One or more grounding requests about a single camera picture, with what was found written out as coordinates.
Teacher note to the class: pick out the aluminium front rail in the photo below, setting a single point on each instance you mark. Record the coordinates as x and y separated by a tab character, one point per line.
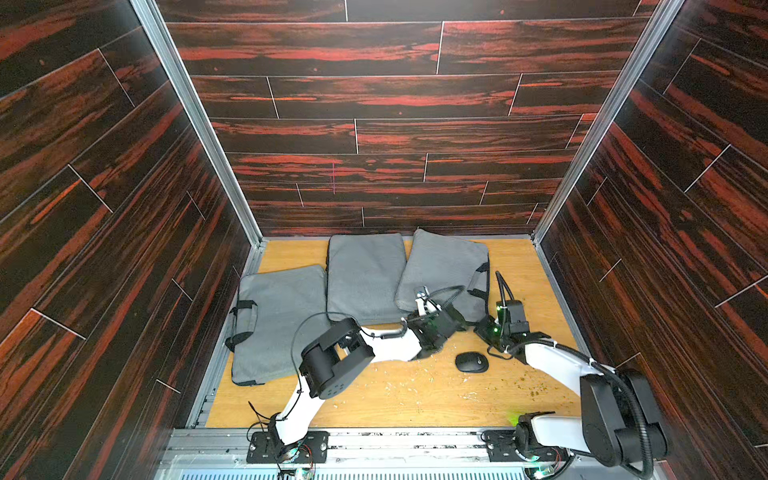
359	453

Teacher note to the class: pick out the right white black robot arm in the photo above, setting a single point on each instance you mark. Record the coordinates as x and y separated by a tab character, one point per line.
620	424

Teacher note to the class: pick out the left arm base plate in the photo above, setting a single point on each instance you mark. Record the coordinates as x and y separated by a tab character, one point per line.
266	448

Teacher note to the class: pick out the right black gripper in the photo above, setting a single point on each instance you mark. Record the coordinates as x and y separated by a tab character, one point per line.
496	336

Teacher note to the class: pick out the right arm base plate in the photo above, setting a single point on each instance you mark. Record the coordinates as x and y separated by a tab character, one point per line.
509	446

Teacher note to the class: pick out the grey laptop bag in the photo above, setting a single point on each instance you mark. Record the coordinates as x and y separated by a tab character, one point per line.
439	263
363	273
277	315

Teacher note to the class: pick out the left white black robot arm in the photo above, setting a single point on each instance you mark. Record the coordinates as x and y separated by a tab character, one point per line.
334	360

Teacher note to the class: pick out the black computer mouse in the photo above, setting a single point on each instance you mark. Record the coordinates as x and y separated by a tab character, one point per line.
471	362

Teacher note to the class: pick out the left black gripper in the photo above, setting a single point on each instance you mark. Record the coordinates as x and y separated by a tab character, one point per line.
413	320

